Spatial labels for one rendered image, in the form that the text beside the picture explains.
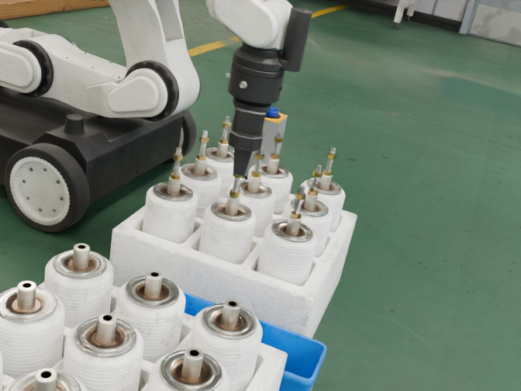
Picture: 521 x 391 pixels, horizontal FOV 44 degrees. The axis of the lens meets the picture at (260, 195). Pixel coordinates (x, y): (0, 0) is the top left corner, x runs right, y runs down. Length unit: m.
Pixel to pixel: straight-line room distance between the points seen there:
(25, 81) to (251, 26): 0.82
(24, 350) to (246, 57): 0.54
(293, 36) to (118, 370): 0.56
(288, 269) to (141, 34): 0.69
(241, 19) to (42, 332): 0.53
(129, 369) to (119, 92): 0.85
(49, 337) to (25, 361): 0.04
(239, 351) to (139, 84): 0.81
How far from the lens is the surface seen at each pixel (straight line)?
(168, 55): 1.52
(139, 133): 1.66
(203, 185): 1.27
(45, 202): 1.52
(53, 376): 0.74
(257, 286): 1.12
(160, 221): 1.18
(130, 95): 1.52
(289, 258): 1.12
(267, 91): 1.05
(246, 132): 1.06
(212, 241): 1.16
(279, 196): 1.36
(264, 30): 1.00
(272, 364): 0.95
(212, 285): 1.16
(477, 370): 1.41
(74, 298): 0.94
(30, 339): 0.86
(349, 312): 1.43
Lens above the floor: 0.77
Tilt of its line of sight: 25 degrees down
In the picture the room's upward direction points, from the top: 12 degrees clockwise
